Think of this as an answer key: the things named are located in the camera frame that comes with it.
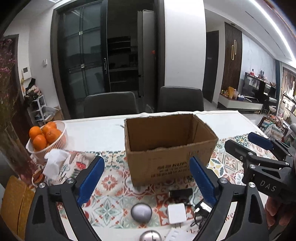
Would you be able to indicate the silver egg-shaped device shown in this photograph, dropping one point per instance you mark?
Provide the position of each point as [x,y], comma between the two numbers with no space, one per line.
[150,235]

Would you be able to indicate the yellow woven box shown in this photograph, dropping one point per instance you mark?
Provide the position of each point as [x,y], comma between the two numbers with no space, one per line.
[16,205]

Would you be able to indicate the orange fruit back left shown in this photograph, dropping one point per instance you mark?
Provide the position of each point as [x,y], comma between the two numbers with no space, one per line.
[34,131]

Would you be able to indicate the dark grey oval case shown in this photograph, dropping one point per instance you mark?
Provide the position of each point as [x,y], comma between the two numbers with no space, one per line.
[141,213]

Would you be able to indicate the glass vase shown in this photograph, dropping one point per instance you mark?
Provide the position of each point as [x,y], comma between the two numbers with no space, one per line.
[17,156]

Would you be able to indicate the orange fruit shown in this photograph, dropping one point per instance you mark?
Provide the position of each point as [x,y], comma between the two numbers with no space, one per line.
[48,126]
[52,135]
[39,143]
[34,131]

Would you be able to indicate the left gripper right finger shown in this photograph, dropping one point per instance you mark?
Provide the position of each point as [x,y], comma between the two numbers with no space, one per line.
[249,220]

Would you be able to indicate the black charger with cable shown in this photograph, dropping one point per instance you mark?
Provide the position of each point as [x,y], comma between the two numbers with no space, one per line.
[201,213]

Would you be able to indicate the white power adapter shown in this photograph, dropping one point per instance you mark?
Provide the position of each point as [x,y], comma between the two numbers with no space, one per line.
[176,214]

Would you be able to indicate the orange fruit front left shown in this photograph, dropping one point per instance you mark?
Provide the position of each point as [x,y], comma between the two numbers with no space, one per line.
[39,143]

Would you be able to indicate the person's right hand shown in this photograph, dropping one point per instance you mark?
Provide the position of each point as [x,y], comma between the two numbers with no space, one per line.
[279,213]

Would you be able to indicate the black dining chair left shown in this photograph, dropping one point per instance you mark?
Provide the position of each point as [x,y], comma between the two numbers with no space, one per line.
[110,104]

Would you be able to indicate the patterned table runner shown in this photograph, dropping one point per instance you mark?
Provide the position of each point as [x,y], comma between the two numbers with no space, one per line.
[114,196]

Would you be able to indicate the black dining chair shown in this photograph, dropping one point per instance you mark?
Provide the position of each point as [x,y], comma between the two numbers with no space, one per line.
[110,104]
[174,98]

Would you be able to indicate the white paper sheet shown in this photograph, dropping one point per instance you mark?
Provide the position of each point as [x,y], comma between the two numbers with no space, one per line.
[179,235]

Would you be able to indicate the floral fabric tissue box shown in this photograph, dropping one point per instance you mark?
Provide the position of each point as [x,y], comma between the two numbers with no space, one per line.
[58,165]

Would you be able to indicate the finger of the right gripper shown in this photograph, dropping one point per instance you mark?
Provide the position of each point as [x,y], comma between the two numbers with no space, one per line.
[247,156]
[279,149]

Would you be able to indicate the tv cabinet with clutter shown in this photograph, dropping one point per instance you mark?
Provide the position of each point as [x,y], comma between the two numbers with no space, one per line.
[257,95]

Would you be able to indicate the white fruit basket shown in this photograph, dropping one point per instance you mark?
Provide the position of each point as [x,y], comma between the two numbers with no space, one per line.
[60,143]

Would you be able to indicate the orange fruit back right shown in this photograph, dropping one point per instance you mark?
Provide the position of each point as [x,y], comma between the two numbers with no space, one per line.
[48,126]

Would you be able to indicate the white storage shelf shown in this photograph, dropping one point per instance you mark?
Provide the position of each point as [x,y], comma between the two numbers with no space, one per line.
[36,104]

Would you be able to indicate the dried purple flower bouquet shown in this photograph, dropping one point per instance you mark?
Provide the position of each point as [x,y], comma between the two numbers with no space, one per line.
[9,93]

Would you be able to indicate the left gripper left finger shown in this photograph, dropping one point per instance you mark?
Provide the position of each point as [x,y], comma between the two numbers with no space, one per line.
[44,222]

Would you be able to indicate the brown cardboard box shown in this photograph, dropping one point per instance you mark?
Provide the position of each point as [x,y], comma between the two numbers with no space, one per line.
[158,148]

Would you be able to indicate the black power adapter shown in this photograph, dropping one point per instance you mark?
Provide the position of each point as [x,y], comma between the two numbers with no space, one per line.
[181,195]

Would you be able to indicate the black dining chair right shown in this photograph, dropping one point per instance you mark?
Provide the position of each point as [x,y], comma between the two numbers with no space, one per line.
[174,98]

